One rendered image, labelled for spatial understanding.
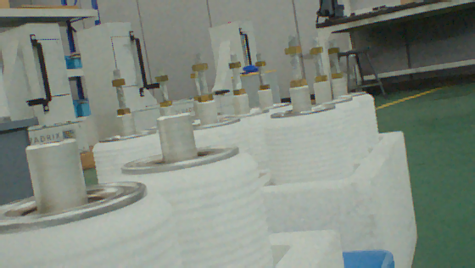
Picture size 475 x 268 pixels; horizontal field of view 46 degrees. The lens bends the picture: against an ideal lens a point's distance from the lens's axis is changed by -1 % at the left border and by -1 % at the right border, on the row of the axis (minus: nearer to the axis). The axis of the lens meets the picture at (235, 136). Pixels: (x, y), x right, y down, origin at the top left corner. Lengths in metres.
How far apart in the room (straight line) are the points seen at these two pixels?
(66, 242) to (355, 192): 0.40
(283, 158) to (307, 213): 0.07
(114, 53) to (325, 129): 2.93
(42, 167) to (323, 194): 0.38
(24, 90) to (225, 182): 2.92
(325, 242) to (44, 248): 0.22
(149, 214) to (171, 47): 7.36
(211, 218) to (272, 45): 6.30
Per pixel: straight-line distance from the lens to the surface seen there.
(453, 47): 5.75
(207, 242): 0.33
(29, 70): 3.21
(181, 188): 0.32
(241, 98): 0.79
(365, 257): 0.56
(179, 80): 7.54
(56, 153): 0.25
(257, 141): 0.76
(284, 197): 0.60
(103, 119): 3.61
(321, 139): 0.62
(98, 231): 0.22
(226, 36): 4.53
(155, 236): 0.24
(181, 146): 0.35
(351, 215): 0.59
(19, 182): 1.21
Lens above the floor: 0.29
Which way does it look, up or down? 5 degrees down
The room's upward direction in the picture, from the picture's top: 9 degrees counter-clockwise
